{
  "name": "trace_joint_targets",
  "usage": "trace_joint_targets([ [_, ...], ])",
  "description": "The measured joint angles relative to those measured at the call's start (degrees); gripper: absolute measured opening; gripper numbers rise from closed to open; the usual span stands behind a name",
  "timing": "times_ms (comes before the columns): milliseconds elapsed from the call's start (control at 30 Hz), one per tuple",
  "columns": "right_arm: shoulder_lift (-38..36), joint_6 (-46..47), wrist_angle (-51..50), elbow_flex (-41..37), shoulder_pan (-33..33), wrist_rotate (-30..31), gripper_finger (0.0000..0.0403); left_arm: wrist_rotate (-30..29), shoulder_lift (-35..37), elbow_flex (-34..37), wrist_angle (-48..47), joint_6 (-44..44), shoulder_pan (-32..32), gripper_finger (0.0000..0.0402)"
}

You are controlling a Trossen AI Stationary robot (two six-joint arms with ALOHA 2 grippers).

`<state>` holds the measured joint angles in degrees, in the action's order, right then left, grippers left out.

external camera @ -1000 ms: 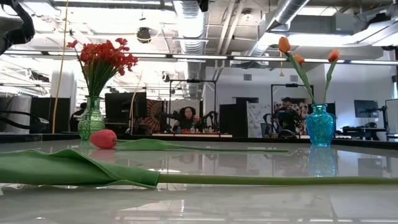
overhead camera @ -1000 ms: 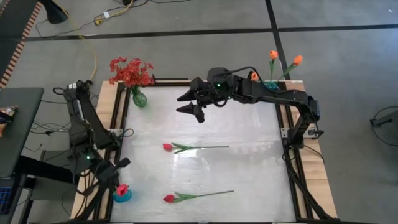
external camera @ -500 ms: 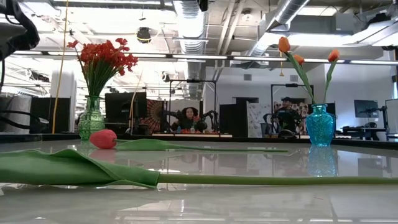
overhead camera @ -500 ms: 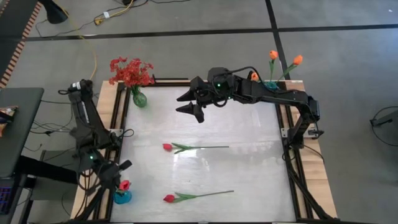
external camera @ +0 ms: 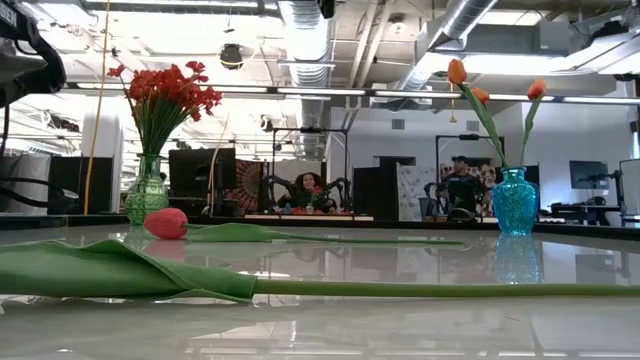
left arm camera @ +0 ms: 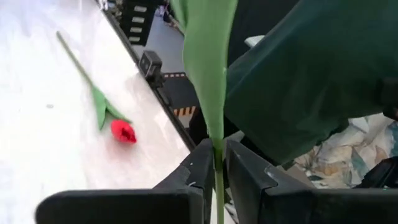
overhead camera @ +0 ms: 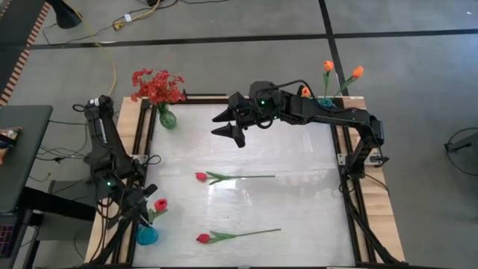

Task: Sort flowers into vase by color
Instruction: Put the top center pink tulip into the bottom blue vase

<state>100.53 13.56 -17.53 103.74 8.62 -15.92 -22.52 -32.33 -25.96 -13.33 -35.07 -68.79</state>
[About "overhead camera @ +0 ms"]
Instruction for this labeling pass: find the black mat orange striped edge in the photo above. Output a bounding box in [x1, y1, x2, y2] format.
[0, 0, 52, 107]

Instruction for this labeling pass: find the black aluminium table frame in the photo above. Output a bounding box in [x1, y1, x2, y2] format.
[84, 93, 406, 269]

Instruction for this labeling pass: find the black cone-shaped stand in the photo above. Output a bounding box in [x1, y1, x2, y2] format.
[46, 0, 82, 30]

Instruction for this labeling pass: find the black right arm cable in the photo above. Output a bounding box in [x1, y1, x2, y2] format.
[267, 78, 329, 109]

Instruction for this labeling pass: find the red artificial tulip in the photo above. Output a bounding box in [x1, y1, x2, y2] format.
[143, 198, 169, 228]
[195, 228, 282, 245]
[194, 171, 276, 186]

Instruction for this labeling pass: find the colourful snack bag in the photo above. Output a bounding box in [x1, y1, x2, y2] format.
[0, 126, 22, 165]

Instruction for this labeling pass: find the yellow cable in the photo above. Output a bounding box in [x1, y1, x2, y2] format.
[72, 0, 162, 98]

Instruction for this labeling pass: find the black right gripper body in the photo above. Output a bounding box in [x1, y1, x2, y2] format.
[228, 80, 285, 130]

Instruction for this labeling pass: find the backlit black keyboard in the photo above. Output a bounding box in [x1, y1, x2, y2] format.
[0, 223, 18, 259]

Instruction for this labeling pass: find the green glass vase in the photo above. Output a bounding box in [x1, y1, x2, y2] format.
[158, 104, 179, 131]

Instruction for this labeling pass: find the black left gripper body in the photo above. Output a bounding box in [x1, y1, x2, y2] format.
[100, 179, 150, 221]

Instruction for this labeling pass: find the black floor stand base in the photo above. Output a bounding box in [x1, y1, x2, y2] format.
[443, 126, 478, 191]

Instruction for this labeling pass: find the black side desk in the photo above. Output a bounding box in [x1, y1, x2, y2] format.
[0, 105, 53, 214]

